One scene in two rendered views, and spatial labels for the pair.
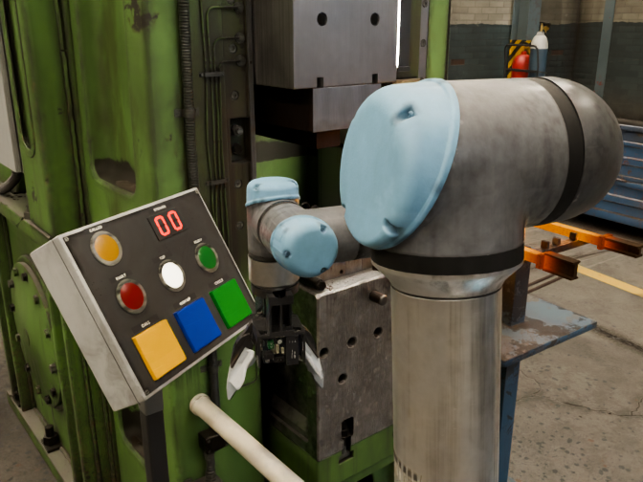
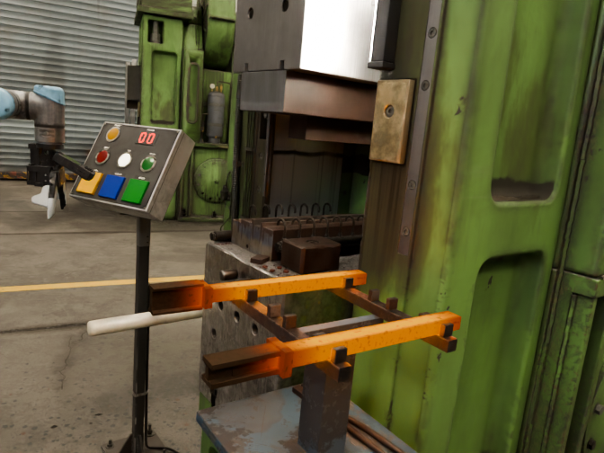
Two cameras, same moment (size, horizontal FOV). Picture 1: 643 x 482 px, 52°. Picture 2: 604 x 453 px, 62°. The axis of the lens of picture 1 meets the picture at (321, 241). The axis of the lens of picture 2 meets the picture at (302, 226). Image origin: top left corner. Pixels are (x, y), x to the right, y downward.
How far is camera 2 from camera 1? 212 cm
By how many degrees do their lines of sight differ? 87
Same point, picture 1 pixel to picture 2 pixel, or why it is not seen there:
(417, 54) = (421, 48)
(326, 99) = (248, 83)
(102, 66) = not seen: hidden behind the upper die
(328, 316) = (209, 264)
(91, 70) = not seen: hidden behind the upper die
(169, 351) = (89, 185)
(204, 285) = (133, 174)
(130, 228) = (129, 131)
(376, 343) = (235, 327)
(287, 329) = (34, 165)
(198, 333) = (105, 189)
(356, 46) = (270, 33)
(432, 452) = not seen: outside the picture
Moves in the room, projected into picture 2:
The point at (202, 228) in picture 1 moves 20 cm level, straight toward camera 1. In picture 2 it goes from (161, 149) to (93, 144)
